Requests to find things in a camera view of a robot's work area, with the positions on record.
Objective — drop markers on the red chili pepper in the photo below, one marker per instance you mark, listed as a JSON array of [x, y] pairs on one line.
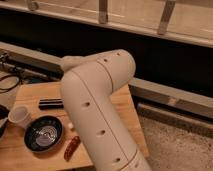
[[71, 147]]

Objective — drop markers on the metal window bracket right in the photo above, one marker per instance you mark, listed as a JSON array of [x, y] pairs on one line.
[[166, 15]]

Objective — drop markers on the metal window bracket middle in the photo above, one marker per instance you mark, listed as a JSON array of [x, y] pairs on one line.
[[103, 11]]

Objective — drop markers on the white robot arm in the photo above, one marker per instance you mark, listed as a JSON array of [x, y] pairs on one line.
[[86, 87]]

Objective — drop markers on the black rectangular eraser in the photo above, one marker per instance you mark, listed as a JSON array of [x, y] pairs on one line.
[[45, 104]]

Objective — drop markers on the black round pan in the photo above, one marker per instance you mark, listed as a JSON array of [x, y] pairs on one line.
[[43, 134]]

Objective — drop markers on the dark object at left edge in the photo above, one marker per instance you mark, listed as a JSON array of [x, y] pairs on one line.
[[3, 118]]

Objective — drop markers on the translucent plastic cup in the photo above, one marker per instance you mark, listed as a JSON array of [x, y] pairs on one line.
[[20, 116]]

